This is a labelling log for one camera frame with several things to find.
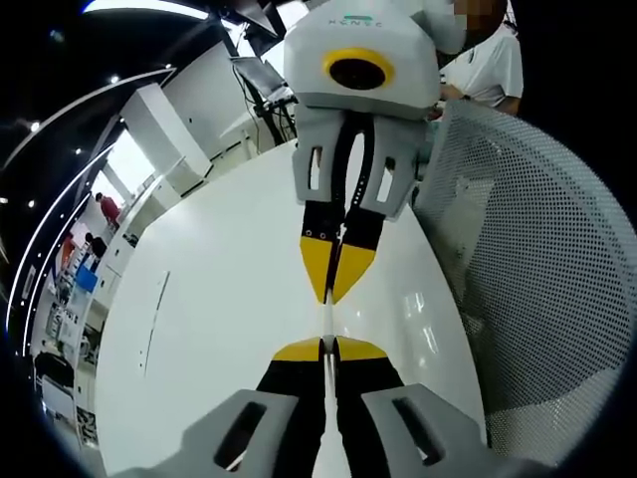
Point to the white perforated mesh basket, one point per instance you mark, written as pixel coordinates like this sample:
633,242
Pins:
537,259

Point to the white square pillar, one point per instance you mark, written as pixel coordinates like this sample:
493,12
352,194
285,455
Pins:
169,134

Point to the open laptop on stand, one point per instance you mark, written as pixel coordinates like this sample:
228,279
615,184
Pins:
261,74

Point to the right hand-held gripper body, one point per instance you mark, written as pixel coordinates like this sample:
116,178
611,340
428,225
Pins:
308,55

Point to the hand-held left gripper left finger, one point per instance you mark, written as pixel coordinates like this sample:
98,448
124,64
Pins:
278,413

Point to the person's white shirt torso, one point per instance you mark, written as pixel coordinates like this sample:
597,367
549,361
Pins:
492,65

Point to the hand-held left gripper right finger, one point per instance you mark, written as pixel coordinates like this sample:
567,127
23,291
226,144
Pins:
378,413

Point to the blue box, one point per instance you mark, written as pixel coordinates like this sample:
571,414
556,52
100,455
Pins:
85,278

